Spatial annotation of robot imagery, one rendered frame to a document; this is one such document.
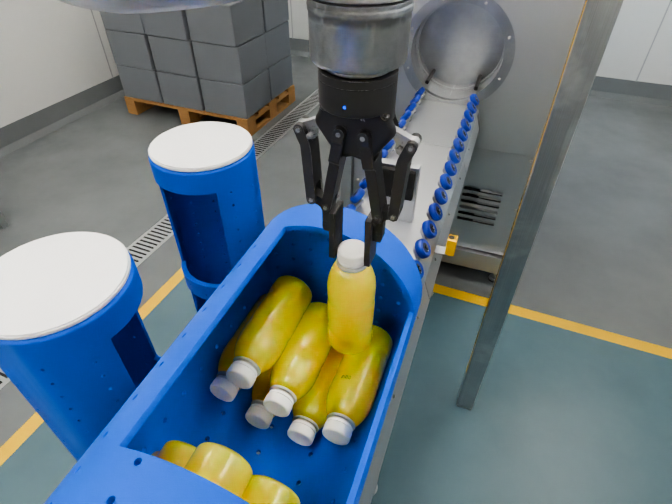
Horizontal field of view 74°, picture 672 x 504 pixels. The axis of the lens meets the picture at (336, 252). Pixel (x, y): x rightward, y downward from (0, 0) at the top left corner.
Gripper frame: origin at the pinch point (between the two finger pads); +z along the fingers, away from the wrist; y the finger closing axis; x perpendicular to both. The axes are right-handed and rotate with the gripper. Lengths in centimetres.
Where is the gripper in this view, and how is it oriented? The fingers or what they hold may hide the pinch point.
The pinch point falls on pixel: (353, 234)
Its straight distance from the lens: 54.9
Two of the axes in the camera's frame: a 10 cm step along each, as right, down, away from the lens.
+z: 0.0, 7.5, 6.6
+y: -9.4, -2.3, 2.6
